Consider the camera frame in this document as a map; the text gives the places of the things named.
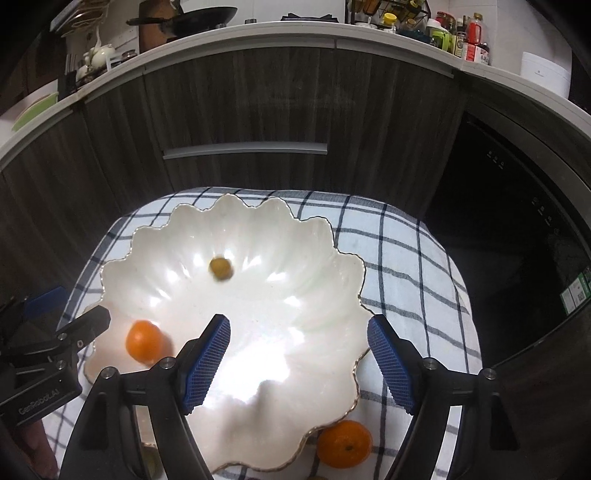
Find black dishwasher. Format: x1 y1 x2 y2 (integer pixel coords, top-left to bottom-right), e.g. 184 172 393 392
422 99 591 365

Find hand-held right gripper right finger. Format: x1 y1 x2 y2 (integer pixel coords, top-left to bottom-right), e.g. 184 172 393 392
367 315 536 480

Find black stove grate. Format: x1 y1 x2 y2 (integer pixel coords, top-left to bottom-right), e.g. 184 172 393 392
281 13 345 24

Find white kitchen countertop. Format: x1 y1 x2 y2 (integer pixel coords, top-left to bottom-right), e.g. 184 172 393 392
0 21 591 162

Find white rice cooker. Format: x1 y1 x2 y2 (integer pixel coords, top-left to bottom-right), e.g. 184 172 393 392
521 52 573 99

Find white scalloped bowl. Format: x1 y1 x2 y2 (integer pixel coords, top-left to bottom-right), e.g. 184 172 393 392
83 193 376 472

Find green mug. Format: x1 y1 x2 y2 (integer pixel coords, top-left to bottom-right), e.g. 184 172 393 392
425 25 453 51

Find dark wood kitchen cabinets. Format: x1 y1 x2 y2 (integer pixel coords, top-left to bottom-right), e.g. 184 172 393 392
0 46 467 324

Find checked tablecloth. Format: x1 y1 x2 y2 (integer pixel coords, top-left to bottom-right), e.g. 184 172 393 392
44 187 483 480

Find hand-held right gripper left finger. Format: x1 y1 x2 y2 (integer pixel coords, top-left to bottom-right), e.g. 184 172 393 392
59 314 232 480

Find red and white carton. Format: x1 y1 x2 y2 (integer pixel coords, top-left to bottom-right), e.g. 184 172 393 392
462 42 491 65

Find black wok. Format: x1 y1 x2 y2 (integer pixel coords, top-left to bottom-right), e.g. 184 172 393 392
127 7 238 38

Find brown longan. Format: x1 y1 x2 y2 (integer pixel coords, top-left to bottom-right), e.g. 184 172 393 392
209 257 234 282

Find red sauce bottle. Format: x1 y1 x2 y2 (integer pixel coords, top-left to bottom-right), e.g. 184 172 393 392
466 13 485 47

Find black knife block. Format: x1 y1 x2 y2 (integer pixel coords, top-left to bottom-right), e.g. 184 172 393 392
58 53 90 88

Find black spice rack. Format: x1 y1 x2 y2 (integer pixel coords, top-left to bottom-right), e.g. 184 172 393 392
348 0 437 31

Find silver drawer handle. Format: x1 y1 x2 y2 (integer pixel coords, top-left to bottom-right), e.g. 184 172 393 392
161 143 328 160

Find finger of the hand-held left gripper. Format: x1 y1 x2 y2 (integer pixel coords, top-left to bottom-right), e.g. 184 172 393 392
0 286 66 342
0 305 112 370

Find mandarin orange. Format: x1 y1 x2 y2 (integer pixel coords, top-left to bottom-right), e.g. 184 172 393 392
316 420 374 470
126 320 174 367

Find wooden cutting board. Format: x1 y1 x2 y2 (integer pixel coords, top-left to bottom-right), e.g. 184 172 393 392
139 0 174 54

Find wooden wall rack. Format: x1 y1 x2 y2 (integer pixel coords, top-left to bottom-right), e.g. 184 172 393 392
51 0 112 33

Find white teapot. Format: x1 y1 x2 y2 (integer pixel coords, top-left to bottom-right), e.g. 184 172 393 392
90 44 116 68

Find person's left hand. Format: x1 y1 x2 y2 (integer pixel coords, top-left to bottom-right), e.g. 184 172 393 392
16 418 60 480

